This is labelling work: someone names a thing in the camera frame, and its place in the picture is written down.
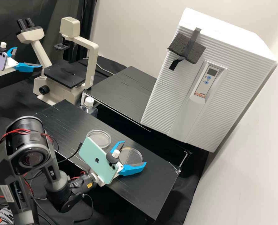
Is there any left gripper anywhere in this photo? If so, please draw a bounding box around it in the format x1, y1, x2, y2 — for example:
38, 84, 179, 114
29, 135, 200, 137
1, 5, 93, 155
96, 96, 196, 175
0, 47, 43, 76

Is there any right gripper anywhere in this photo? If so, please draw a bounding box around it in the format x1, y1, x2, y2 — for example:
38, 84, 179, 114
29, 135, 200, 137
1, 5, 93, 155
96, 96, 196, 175
98, 140, 147, 188

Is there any petri dish lid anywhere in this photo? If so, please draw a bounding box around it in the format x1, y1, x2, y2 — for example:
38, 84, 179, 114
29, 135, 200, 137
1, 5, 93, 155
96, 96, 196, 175
118, 147, 144, 166

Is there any petri dish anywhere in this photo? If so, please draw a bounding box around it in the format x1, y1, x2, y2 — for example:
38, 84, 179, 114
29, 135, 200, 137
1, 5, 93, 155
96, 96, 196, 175
85, 129, 112, 148

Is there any cream microscope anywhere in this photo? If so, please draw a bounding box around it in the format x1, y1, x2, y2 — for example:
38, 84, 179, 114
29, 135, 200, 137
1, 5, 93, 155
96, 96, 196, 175
16, 17, 100, 106

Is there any white-capped bottle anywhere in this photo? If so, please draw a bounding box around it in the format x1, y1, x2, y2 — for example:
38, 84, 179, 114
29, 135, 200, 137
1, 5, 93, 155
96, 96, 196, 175
79, 97, 99, 118

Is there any black platform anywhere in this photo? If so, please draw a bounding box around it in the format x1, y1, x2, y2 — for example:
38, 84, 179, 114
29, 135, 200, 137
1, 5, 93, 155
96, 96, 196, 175
33, 99, 182, 223
82, 66, 193, 170

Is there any incubator door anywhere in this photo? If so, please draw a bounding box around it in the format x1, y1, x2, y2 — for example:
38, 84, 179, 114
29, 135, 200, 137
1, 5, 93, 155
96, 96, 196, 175
140, 22, 277, 153

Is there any white incubator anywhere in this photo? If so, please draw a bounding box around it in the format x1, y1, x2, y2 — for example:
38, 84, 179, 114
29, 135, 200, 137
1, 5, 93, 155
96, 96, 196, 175
178, 7, 278, 68

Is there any right wrist camera phone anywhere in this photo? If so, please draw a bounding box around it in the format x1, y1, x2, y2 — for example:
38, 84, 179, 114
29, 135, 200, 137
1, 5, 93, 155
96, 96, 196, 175
79, 137, 125, 185

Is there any black cable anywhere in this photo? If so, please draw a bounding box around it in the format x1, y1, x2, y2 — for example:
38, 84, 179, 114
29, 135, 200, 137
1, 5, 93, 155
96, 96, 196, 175
56, 143, 84, 163

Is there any white cable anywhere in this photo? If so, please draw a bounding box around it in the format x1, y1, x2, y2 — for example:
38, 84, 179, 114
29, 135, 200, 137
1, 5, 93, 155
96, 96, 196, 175
97, 63, 115, 76

